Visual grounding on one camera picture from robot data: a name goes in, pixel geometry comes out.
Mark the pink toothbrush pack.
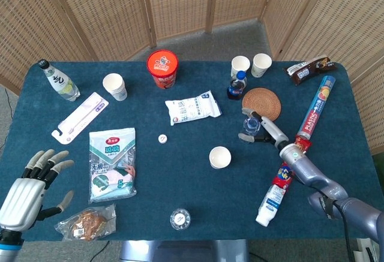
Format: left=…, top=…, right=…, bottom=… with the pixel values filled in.
left=50, top=92, right=110, bottom=145

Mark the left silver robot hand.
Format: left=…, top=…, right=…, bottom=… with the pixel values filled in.
left=0, top=149, right=75, bottom=233

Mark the blue table cloth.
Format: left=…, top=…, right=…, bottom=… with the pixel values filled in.
left=0, top=61, right=384, bottom=242

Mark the clear glass soda bottle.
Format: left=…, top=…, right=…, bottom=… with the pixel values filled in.
left=38, top=59, right=81, bottom=102

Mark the cleaning cloth pack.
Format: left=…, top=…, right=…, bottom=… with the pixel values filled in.
left=89, top=128, right=137, bottom=203

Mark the plastic food wrap roll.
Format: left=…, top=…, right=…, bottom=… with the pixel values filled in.
left=296, top=75, right=336, bottom=140

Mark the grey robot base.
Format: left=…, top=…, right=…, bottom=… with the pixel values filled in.
left=119, top=239, right=250, bottom=262

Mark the white wet wipes pack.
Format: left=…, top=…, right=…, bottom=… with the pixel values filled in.
left=164, top=89, right=223, bottom=127

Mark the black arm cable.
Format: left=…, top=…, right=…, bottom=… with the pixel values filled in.
left=332, top=201, right=356, bottom=262

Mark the bread in clear bag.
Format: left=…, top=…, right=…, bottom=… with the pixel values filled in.
left=53, top=204, right=117, bottom=242

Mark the round woven rattan coaster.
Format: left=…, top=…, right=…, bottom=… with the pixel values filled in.
left=242, top=87, right=283, bottom=124

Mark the red cracker pack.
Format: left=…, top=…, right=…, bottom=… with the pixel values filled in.
left=272, top=135, right=313, bottom=190

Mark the small Pepsi cola bottle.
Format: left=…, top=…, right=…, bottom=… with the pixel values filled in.
left=226, top=70, right=248, bottom=100

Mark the orange instant noodle tub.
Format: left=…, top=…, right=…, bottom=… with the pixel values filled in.
left=146, top=49, right=179, bottom=90

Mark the woven wooden folding screen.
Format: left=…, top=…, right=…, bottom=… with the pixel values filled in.
left=0, top=0, right=384, bottom=155

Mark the sealed white-capped water bottle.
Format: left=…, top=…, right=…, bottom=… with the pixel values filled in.
left=169, top=207, right=192, bottom=231

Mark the clear water bottle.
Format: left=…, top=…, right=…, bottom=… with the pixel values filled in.
left=242, top=117, right=261, bottom=135

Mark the stack of paper cups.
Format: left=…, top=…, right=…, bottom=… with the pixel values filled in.
left=102, top=73, right=128, bottom=102

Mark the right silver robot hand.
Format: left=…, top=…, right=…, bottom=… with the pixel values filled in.
left=238, top=107, right=290, bottom=149

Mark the brown snack bar wrapper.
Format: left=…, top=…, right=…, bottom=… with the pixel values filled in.
left=283, top=57, right=338, bottom=86

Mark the single white paper cup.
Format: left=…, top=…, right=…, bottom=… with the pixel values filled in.
left=209, top=146, right=232, bottom=170

